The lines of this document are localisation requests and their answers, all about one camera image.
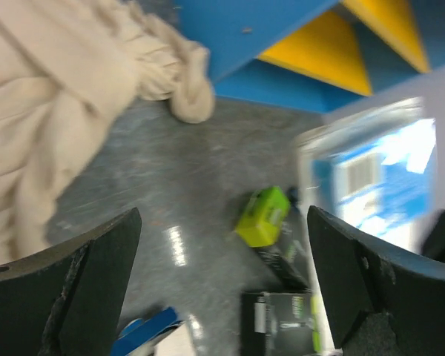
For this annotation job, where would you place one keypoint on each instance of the clear blister razor pack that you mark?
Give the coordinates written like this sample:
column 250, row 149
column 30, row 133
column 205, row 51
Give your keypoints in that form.
column 375, row 170

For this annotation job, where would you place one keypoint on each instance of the white box blue razor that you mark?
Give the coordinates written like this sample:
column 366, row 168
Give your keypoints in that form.
column 163, row 334

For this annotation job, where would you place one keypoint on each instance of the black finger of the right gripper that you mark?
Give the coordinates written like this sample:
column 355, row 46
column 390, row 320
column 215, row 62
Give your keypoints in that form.
column 434, row 245

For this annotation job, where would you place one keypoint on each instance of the beige cloth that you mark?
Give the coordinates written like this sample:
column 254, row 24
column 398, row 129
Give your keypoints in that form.
column 68, row 69

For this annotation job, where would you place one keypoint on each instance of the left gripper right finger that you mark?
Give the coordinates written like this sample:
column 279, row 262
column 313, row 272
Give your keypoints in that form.
column 380, row 299

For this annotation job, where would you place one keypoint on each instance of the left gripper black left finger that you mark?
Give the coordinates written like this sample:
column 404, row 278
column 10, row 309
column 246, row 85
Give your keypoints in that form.
column 67, row 299

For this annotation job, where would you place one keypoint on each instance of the blue shelf unit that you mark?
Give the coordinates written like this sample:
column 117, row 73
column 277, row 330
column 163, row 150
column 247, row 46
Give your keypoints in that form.
column 315, row 55

